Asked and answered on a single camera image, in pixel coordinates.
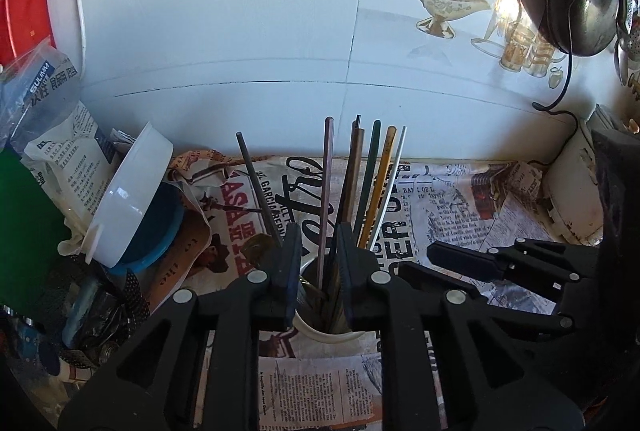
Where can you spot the grey chopstick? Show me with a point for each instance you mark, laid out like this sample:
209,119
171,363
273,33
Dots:
255,181

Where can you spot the yellow chopstick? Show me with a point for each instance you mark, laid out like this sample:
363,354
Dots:
382,166

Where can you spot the blue cylindrical object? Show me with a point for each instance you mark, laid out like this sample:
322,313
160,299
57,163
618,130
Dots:
80,311

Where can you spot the metal slotted ladle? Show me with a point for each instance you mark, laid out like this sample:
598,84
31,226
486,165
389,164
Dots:
631,36

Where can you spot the white plastic bowl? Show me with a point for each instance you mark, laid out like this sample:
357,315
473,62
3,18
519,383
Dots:
130,201

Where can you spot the green object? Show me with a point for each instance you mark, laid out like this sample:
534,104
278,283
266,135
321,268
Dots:
25,221

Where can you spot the black perforated metal piece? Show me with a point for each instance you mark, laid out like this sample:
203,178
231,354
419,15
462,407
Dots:
134,296

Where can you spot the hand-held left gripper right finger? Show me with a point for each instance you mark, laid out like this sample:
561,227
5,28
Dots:
347,263

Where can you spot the red box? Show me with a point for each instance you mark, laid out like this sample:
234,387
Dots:
25,16

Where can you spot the white appliance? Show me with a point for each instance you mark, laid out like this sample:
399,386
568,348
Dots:
575,201

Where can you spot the blue plastic bowl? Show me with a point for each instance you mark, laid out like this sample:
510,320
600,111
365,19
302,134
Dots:
160,231

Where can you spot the hanging metal spoon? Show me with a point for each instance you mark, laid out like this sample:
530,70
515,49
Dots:
621,56

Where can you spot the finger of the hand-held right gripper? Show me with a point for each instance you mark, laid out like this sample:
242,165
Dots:
465,258
525,311

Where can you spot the clear bag of white powder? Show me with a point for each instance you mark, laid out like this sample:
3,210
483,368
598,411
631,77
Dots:
60,151

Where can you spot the printed newspaper sheet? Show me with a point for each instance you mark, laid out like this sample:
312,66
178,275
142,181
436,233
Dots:
450,206

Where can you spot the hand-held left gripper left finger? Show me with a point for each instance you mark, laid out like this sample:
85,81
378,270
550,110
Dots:
292,263

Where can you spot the pink chopstick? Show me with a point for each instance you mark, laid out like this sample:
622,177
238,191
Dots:
327,171

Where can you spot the white chopstick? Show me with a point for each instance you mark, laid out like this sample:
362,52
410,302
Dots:
392,176

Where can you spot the white cup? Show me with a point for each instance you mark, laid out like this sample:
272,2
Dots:
325,337

